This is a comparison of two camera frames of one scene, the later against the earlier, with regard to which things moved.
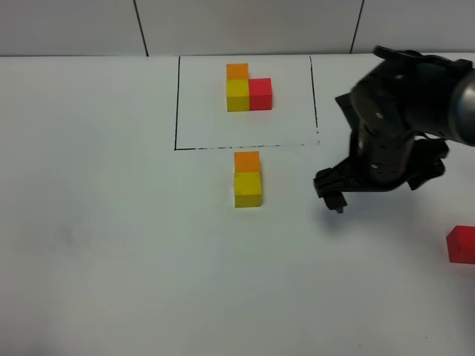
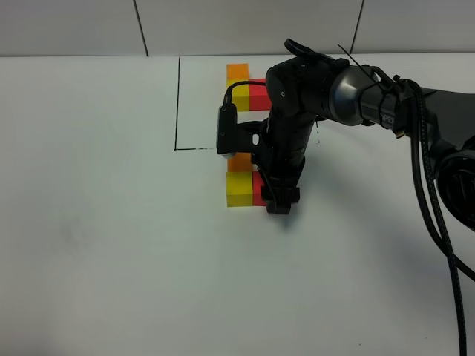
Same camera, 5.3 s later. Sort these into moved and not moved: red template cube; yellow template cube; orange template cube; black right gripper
Moved: black right gripper
Not moved: orange template cube; red template cube; yellow template cube
